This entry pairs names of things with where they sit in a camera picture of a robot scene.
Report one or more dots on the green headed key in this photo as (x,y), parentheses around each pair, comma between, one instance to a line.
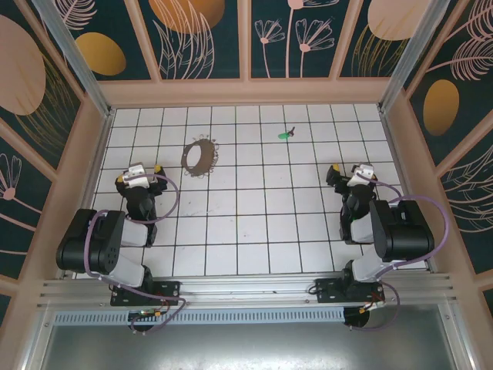
(284,135)

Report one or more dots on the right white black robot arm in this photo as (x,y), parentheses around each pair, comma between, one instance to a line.
(404,231)

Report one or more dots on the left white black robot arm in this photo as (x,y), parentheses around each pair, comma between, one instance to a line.
(88,243)

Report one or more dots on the grey metal sheet panel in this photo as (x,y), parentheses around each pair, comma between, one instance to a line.
(246,350)

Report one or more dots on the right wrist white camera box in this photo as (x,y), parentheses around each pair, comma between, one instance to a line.
(362,173)

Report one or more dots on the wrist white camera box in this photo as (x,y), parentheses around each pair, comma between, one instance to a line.
(362,173)
(136,173)

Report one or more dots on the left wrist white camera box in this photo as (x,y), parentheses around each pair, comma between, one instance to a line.
(136,173)

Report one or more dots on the aluminium corner post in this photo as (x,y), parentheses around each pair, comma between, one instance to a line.
(404,65)
(82,73)

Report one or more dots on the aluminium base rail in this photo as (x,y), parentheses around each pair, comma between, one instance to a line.
(246,289)

